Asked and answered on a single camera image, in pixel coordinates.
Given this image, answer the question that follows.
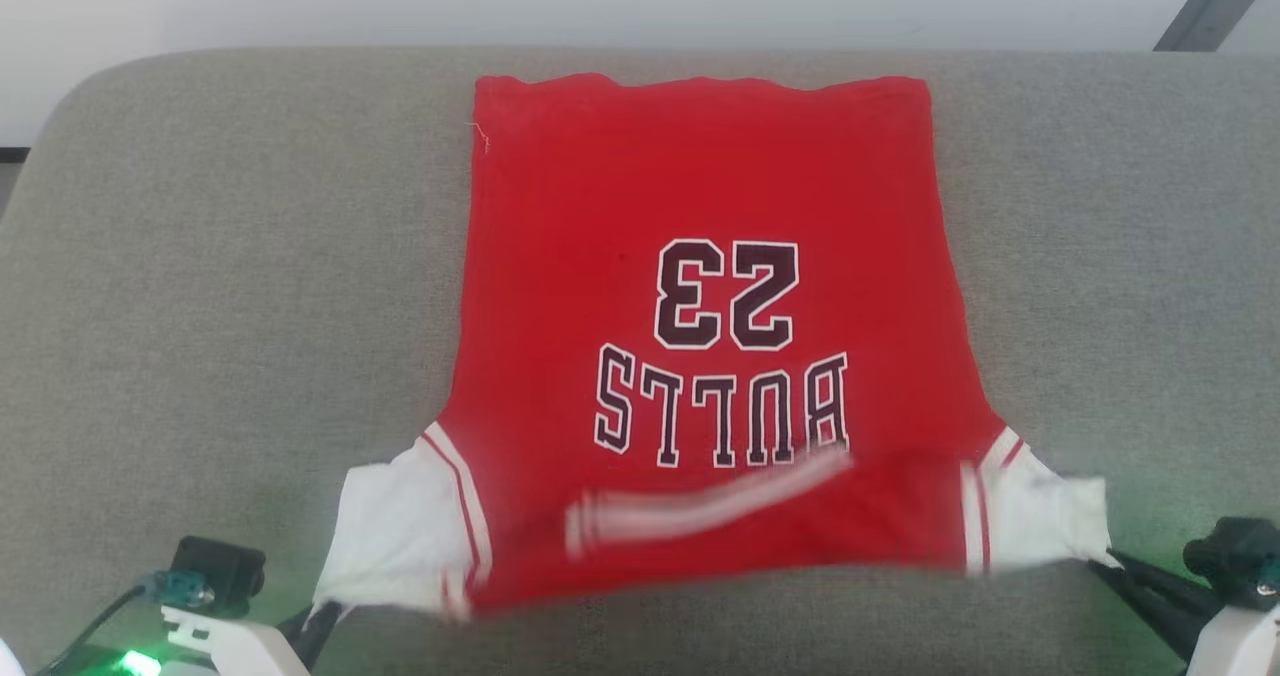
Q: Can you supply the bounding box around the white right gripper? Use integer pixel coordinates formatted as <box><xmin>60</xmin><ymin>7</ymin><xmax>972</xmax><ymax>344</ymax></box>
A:
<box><xmin>1084</xmin><ymin>547</ymin><xmax>1280</xmax><ymax>676</ymax></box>

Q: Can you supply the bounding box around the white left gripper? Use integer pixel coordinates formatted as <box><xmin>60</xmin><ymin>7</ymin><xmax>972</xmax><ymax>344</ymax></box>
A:
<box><xmin>60</xmin><ymin>603</ymin><xmax>347</xmax><ymax>676</ymax></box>

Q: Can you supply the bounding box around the red Bulls 23 jersey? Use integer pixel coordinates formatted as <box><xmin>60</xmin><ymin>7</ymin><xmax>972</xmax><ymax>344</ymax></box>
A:
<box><xmin>311</xmin><ymin>72</ymin><xmax>1123</xmax><ymax>624</ymax></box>

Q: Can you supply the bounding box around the grey-green fabric sofa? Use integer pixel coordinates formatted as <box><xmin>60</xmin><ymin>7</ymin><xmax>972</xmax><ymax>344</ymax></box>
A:
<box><xmin>0</xmin><ymin>47</ymin><xmax>1280</xmax><ymax>676</ymax></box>

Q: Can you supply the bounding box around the grey metal pole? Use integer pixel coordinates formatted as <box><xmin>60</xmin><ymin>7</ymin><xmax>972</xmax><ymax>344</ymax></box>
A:
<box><xmin>1154</xmin><ymin>0</ymin><xmax>1241</xmax><ymax>53</ymax></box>

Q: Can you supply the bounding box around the teal left camera connector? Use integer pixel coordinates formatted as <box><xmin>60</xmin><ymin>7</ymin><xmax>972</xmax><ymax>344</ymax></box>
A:
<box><xmin>138</xmin><ymin>570</ymin><xmax>217</xmax><ymax>609</ymax></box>

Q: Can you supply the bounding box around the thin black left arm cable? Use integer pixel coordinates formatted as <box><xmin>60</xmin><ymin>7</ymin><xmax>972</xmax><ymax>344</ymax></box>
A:
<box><xmin>33</xmin><ymin>584</ymin><xmax>151</xmax><ymax>676</ymax></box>

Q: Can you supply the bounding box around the grey rounded pole bracket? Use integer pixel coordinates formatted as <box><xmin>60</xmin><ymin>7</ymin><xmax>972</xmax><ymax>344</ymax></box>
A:
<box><xmin>1195</xmin><ymin>0</ymin><xmax>1268</xmax><ymax>53</ymax></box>

